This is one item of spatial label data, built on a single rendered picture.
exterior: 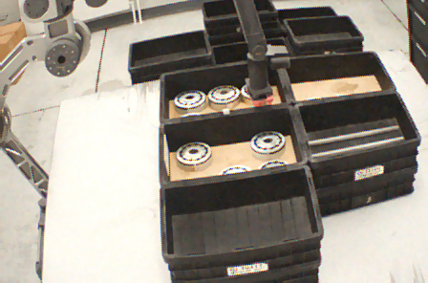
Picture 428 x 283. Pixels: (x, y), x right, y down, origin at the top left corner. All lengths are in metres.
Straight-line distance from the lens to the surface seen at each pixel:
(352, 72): 2.30
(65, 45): 2.04
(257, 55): 1.91
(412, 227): 1.84
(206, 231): 1.71
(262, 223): 1.71
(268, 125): 1.98
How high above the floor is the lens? 1.99
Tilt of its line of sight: 33 degrees down
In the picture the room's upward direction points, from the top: 9 degrees counter-clockwise
